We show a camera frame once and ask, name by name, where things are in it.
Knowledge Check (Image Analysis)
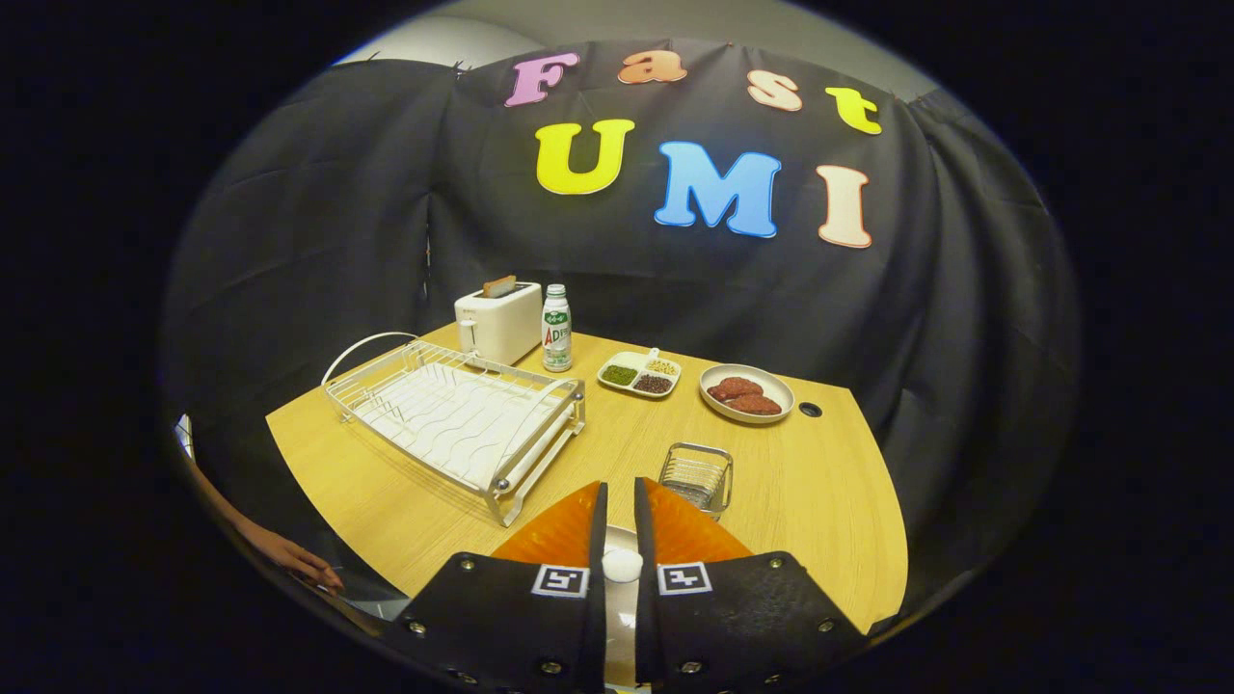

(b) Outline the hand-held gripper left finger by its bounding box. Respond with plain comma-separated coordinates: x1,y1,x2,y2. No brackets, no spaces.
384,480,610,694

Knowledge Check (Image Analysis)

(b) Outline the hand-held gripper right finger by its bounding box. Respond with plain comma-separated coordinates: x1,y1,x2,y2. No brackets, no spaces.
633,477,869,690

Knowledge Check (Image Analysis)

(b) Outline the beige plate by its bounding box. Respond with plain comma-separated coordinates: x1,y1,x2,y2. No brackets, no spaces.
603,525,639,687

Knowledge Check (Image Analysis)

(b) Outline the metal wire basket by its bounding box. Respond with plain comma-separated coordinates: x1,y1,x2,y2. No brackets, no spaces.
658,442,734,521

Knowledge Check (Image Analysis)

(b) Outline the white wire dish rack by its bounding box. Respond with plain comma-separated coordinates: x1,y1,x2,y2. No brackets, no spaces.
321,332,587,527

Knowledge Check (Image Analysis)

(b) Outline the white plate with meat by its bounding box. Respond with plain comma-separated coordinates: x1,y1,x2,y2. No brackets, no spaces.
699,363,796,426

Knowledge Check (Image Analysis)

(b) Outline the white divided dish with beans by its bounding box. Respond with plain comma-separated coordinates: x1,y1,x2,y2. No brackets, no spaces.
597,348,683,399

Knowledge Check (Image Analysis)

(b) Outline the white green drink bottle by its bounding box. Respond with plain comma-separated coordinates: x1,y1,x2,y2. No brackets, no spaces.
541,283,573,373

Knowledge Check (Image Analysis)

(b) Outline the white toaster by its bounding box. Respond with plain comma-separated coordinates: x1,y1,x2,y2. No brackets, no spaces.
454,281,544,367

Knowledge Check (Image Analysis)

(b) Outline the black backdrop cloth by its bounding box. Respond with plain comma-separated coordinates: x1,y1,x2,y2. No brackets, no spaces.
159,39,1081,618

